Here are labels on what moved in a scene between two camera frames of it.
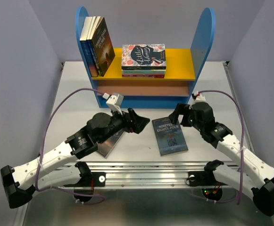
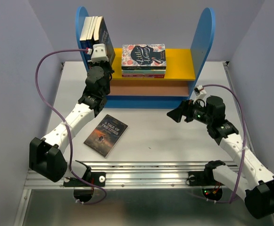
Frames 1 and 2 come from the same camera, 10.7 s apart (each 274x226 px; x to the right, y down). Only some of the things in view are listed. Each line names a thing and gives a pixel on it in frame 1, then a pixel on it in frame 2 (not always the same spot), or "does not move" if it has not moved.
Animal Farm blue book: x=89 y=40 does not move
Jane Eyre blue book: x=85 y=46 does not move
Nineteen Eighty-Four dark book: x=170 y=137 → x=101 y=36
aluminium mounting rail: x=152 y=174 does not move
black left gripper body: x=118 y=122 → x=107 y=69
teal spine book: x=155 y=71 does not move
